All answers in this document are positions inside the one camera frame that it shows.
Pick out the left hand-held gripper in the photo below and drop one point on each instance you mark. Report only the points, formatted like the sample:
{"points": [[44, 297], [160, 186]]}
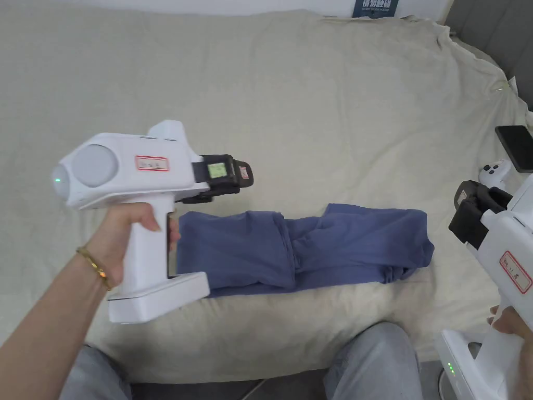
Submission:
{"points": [[125, 175]]}

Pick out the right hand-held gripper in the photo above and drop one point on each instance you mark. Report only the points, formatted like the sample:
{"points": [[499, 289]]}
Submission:
{"points": [[506, 241]]}

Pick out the person's right hand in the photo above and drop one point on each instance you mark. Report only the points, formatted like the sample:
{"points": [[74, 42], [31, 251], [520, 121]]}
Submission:
{"points": [[518, 325]]}

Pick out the person's left hand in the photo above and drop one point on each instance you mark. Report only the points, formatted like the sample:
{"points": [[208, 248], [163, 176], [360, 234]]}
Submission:
{"points": [[120, 233]]}

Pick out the white hand controller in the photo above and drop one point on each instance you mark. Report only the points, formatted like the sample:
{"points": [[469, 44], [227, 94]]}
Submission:
{"points": [[495, 170]]}

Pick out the bed with beige sheet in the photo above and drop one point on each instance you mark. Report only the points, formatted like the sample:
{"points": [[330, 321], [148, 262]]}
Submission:
{"points": [[291, 125]]}

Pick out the black phone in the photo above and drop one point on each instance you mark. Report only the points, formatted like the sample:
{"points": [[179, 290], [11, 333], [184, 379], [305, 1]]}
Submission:
{"points": [[516, 146]]}

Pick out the dark blue shirt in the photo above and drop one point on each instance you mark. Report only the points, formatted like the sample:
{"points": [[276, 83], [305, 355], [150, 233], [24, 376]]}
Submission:
{"points": [[333, 250]]}

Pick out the grey padded headboard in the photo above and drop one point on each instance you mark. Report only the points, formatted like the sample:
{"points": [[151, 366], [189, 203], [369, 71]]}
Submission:
{"points": [[495, 33]]}

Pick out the person's legs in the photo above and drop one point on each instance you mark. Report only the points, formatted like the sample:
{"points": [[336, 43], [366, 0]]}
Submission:
{"points": [[374, 366]]}

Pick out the blue sign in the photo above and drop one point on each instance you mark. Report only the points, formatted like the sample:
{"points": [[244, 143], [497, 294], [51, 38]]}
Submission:
{"points": [[374, 7]]}

